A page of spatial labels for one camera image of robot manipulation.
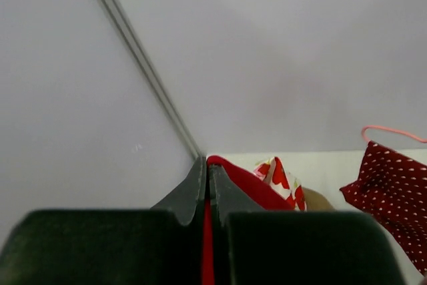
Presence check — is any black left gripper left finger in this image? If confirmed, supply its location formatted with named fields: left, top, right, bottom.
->
left=1, top=158, right=206, bottom=284

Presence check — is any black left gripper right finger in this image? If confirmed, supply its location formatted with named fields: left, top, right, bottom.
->
left=208, top=166, right=404, bottom=284

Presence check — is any red skirt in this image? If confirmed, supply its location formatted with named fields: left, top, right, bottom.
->
left=201, top=156, right=294, bottom=284

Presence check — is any red white floral garment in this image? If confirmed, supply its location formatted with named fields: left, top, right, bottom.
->
left=254, top=157, right=307, bottom=212

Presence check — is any tan skirt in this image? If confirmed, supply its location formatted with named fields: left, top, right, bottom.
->
left=302, top=188, right=335, bottom=212

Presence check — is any red polka dot garment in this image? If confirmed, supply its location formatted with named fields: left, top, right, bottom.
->
left=340, top=141, right=426, bottom=274

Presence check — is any pink hanger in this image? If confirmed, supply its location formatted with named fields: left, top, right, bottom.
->
left=361, top=125, right=426, bottom=144

